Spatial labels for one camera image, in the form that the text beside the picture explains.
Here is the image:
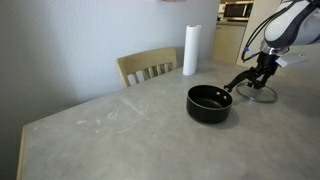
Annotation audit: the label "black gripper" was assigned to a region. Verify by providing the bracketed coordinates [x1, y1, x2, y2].
[245, 49, 280, 90]

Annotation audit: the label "cream kitchen counter cabinet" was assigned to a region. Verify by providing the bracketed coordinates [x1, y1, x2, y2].
[211, 20, 248, 65]

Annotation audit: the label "wooden chair with slat back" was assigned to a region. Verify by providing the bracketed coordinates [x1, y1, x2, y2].
[116, 47, 179, 88]

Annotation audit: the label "white paper towel roll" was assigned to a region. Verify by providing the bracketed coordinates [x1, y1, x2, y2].
[182, 24, 203, 77]

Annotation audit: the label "black saucepan with handle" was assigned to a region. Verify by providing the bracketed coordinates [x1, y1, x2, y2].
[185, 69, 251, 125]

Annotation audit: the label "glass lid with black knob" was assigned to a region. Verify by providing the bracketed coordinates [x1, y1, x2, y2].
[235, 80, 278, 104]

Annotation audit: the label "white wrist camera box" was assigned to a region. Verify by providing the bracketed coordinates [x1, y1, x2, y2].
[275, 53, 310, 69]

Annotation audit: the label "tall cream cabinet doors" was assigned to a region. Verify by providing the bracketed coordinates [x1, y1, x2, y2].
[235, 0, 320, 79]

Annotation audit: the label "black cable bundle blue tape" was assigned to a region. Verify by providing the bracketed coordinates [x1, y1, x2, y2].
[241, 4, 291, 63]

